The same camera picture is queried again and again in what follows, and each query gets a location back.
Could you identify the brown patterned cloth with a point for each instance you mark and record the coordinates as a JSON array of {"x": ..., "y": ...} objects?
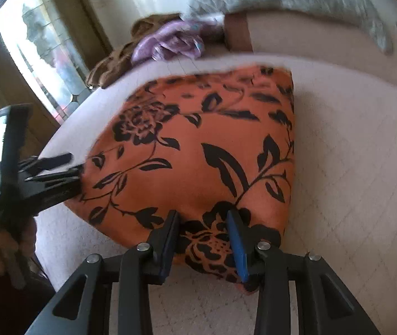
[{"x": 121, "y": 59}]

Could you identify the person's dark pants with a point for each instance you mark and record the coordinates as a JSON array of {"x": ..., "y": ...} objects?
[{"x": 3, "y": 307}]

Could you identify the wooden door with glass pane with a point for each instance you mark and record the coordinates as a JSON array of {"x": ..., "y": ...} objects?
[{"x": 45, "y": 42}]

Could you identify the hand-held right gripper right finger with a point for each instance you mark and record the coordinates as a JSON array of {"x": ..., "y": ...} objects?
[{"x": 237, "y": 247}]

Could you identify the pink quilted bed sheet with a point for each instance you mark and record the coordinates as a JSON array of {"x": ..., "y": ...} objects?
[{"x": 352, "y": 181}]

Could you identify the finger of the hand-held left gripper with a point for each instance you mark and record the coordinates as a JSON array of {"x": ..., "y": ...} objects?
[
  {"x": 62, "y": 185},
  {"x": 50, "y": 160}
]

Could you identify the purple shiny cloth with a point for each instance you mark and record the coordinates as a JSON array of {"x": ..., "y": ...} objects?
[{"x": 170, "y": 43}]

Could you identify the orange black floral garment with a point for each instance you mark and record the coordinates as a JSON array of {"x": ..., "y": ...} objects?
[{"x": 202, "y": 146}]

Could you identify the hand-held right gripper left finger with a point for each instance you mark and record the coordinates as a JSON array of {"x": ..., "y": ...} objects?
[{"x": 166, "y": 239}]

